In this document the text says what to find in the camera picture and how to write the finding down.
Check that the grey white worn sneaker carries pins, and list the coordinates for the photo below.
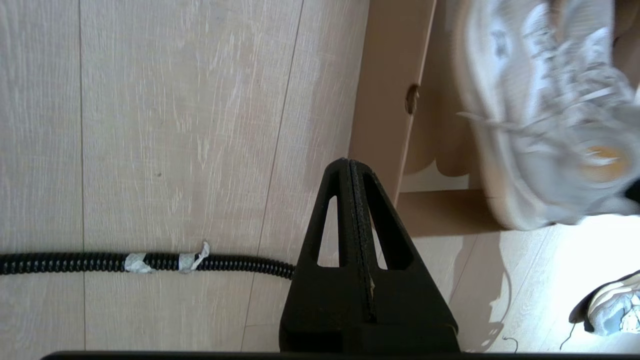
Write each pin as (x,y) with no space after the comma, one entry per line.
(610,307)

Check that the white lace-up sneaker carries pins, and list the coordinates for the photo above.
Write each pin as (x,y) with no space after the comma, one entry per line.
(510,165)

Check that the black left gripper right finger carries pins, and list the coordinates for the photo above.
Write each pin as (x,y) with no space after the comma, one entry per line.
(410,300)

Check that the brown cardboard shoe box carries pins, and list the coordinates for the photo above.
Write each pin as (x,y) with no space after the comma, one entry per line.
(385,75)

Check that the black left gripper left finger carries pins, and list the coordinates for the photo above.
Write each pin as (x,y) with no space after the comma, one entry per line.
(310,300)

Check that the white tape wrap with tail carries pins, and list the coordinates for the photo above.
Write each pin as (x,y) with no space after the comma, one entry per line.
(190,262)

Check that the flat white tape wrap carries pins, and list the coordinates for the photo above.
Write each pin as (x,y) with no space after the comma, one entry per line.
(137,263)

